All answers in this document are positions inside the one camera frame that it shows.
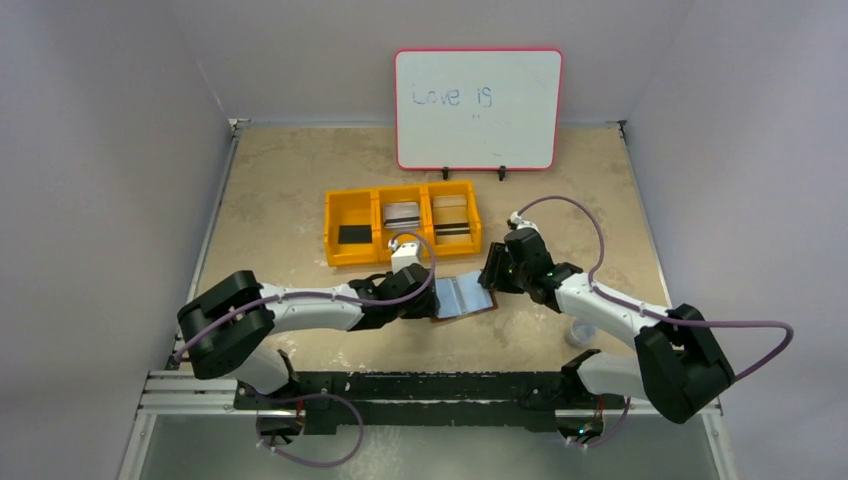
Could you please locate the brown leather card holder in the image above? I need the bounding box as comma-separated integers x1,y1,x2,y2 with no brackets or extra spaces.
429,268,499,325

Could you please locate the yellow three-compartment plastic bin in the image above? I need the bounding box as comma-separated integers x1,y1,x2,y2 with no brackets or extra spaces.
323,181,482,267

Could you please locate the small clear plastic cup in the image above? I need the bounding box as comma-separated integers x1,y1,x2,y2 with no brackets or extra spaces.
564,318,598,349

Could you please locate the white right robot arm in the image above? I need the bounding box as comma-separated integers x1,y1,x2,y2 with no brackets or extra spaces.
478,228,735,424

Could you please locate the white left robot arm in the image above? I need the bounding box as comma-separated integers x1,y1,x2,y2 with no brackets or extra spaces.
175,263,438,409

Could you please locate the black card in bin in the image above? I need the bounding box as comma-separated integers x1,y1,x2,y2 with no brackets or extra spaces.
337,225,372,245

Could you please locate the striped card stack in bin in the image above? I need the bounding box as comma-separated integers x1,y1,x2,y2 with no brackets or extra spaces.
382,201,421,231

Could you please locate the pink-framed whiteboard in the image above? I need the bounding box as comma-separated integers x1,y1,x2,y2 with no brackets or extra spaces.
394,47,564,171

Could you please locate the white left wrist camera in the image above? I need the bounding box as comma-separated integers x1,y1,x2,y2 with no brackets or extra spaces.
388,239,422,274

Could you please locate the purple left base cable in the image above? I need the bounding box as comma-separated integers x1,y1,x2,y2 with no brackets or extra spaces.
245,390,366,468

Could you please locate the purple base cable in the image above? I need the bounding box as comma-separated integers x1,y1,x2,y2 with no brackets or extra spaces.
564,397,632,452
245,390,366,468

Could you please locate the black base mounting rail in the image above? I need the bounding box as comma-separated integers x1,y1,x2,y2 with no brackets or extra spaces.
234,371,625,440

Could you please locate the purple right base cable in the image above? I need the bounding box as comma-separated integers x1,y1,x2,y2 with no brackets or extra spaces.
564,397,632,452

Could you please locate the aluminium frame rail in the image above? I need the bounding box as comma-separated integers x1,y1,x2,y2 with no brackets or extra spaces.
137,371,237,415

